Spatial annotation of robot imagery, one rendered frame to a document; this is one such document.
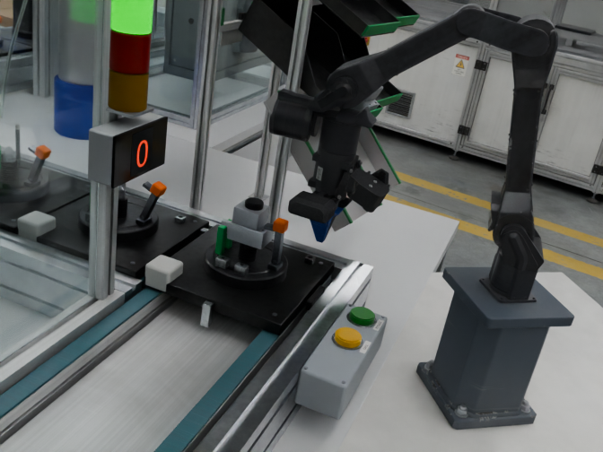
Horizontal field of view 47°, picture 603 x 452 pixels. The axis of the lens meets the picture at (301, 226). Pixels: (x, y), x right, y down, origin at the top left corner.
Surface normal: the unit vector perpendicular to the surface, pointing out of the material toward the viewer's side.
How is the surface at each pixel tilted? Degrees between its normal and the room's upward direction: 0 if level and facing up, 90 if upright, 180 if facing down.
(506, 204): 60
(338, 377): 0
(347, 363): 0
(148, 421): 0
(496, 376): 90
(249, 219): 90
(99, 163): 90
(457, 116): 90
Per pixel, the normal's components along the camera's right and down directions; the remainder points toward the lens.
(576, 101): -0.48, 0.30
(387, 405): 0.15, -0.89
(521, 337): 0.26, 0.45
